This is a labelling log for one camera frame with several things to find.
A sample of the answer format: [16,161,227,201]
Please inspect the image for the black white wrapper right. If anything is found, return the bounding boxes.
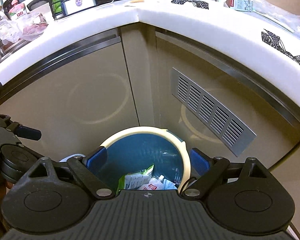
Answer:
[261,29,300,66]

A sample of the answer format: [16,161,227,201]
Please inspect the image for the red white sauce pouch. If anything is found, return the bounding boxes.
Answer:
[138,175,164,191]

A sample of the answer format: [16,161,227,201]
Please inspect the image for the blue trash bin white rim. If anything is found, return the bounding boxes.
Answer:
[96,126,191,190]

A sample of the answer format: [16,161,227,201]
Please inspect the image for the white blue milk carton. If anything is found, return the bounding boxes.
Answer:
[225,0,254,12]

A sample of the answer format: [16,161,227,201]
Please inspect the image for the smartphone with lit screen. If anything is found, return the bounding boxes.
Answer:
[62,0,98,16]

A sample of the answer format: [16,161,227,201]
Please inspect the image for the black white patterned wrapper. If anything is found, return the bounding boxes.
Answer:
[171,0,209,10]

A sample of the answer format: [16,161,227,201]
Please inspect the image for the crumpled clear plastic bag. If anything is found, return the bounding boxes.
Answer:
[0,13,49,43]

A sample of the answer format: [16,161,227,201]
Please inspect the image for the pink soap dispenser bottle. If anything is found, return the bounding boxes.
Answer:
[3,0,27,20]

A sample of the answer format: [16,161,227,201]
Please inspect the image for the green white snack bag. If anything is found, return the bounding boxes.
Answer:
[117,165,154,192]

